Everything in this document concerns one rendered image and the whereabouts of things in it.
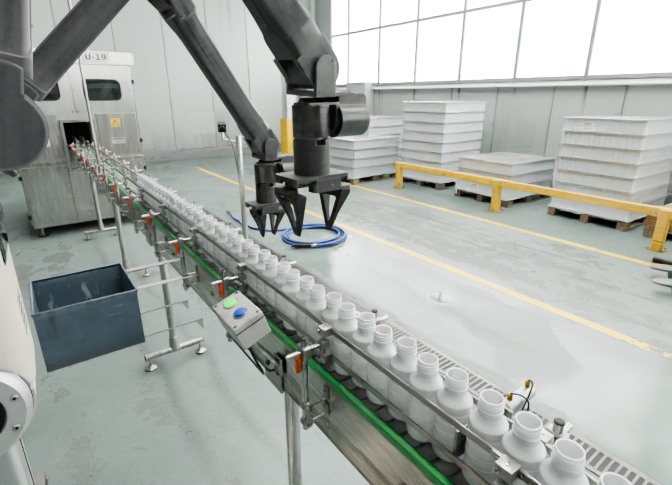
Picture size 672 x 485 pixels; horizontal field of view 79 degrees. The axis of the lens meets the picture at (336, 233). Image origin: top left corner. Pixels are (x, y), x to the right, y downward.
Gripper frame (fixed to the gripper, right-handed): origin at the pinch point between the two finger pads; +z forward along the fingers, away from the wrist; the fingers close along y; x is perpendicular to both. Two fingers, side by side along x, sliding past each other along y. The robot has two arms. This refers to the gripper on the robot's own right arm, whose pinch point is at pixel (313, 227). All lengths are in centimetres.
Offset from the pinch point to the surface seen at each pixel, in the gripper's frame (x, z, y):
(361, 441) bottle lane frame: -2.7, 48.9, 8.9
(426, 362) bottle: -13.3, 25.7, 15.2
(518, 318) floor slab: 83, 142, 239
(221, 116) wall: 1073, 36, 415
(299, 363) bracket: 11.1, 34.6, 2.7
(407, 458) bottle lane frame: -15.8, 42.0, 8.7
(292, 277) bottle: 31.4, 24.6, 13.6
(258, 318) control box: 25.6, 29.4, 0.5
